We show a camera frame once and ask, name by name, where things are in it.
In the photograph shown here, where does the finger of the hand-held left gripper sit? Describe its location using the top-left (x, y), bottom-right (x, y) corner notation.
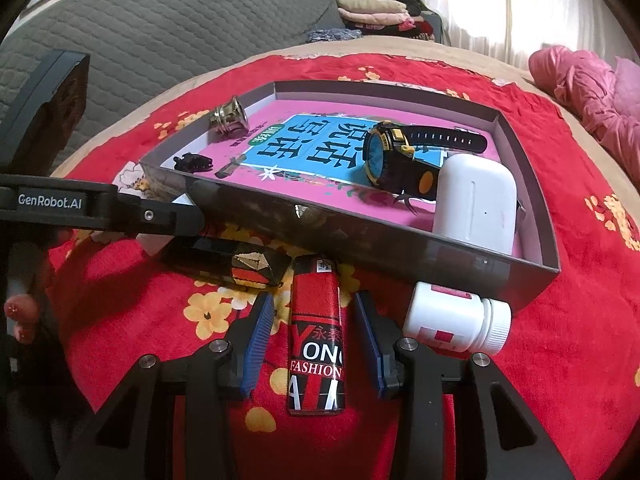
top-left (116, 193), bottom-right (207, 239)

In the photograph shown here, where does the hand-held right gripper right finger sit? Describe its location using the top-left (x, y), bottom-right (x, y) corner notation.
top-left (352, 290), bottom-right (576, 480)

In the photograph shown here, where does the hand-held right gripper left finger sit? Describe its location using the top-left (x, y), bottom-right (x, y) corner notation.
top-left (55, 291), bottom-right (277, 480)

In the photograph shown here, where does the red and black lighter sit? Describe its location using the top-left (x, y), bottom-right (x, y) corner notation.
top-left (287, 256), bottom-right (347, 417)

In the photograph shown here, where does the black patterned lighter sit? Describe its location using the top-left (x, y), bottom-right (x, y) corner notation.
top-left (160, 236), bottom-right (291, 292)

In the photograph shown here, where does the grey cardboard box tray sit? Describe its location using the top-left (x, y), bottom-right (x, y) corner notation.
top-left (137, 79), bottom-right (561, 312)

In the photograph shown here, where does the black and yellow wristwatch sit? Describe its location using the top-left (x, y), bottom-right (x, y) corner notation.
top-left (362, 121), bottom-right (489, 216)

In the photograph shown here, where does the person's left hand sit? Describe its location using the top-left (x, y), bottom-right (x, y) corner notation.
top-left (3, 293), bottom-right (44, 346)

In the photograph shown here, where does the small black clip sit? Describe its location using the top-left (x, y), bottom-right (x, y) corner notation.
top-left (172, 152), bottom-right (215, 174)

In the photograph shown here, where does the white pill bottle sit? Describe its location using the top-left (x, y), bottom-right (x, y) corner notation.
top-left (402, 281), bottom-right (513, 357)

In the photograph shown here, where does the pink and blue book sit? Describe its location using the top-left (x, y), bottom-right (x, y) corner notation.
top-left (192, 97), bottom-right (523, 261)

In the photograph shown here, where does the white earbuds case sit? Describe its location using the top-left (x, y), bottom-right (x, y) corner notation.
top-left (431, 154), bottom-right (519, 257)

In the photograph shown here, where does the grey quilted cover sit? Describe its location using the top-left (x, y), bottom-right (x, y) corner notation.
top-left (0, 0), bottom-right (346, 181)

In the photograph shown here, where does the red floral blanket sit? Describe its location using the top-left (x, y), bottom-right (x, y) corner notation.
top-left (45, 52), bottom-right (636, 480)

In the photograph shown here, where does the blue floral cloth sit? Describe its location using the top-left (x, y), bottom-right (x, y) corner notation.
top-left (306, 27), bottom-right (362, 45)

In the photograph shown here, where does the stack of folded clothes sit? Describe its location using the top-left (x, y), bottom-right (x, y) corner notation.
top-left (335, 0), bottom-right (443, 41)

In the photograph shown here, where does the beige bed sheet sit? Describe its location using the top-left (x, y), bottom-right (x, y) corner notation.
top-left (50, 35), bottom-right (640, 241)

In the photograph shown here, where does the pink quilt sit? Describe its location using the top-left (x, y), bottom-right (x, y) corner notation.
top-left (528, 45), bottom-right (640, 186)

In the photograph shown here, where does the white curtain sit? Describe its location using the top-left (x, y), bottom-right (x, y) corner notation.
top-left (410, 0), bottom-right (640, 69)

